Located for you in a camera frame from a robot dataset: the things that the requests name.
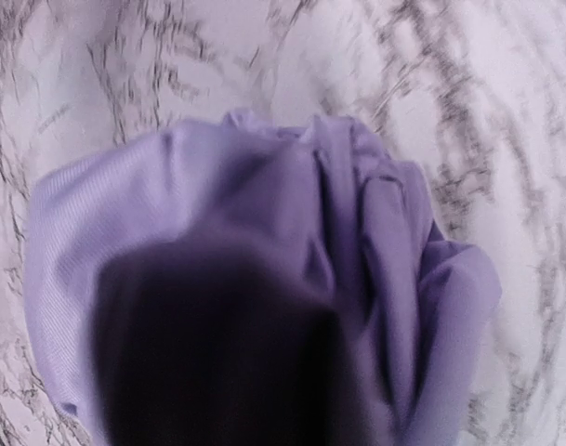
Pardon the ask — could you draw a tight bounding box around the lilac folding umbrella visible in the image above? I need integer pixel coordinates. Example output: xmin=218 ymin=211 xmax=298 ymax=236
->
xmin=24 ymin=111 xmax=501 ymax=445

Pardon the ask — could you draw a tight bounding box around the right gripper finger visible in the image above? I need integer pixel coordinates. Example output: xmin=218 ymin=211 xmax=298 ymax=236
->
xmin=91 ymin=244 xmax=339 ymax=445

